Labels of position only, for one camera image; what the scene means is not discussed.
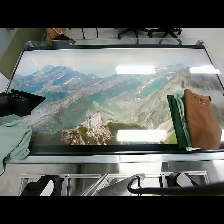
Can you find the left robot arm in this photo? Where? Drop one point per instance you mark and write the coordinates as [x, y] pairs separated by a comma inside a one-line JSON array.
[[40, 186]]

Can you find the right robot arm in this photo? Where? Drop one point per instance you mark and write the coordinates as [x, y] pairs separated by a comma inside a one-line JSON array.
[[173, 179]]

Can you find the dark green garment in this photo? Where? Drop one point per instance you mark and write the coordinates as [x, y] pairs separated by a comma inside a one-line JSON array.
[[176, 121]]

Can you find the light green garment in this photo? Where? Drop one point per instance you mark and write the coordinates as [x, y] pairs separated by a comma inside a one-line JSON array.
[[182, 115]]

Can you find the black office chair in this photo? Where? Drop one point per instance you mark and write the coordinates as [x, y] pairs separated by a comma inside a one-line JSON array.
[[133, 31], [166, 32]]

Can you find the brown garment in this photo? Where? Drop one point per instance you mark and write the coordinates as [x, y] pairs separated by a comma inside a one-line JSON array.
[[201, 121]]

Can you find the black garment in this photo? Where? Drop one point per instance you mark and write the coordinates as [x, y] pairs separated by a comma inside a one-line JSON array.
[[18, 105]]

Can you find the brown cardboard box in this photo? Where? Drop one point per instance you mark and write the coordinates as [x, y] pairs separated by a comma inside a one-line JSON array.
[[55, 33]]

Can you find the pale green garment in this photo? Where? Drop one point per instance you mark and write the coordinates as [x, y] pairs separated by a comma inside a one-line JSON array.
[[13, 141]]

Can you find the silver frame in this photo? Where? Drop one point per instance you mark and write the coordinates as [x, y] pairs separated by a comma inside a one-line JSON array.
[[100, 158]]

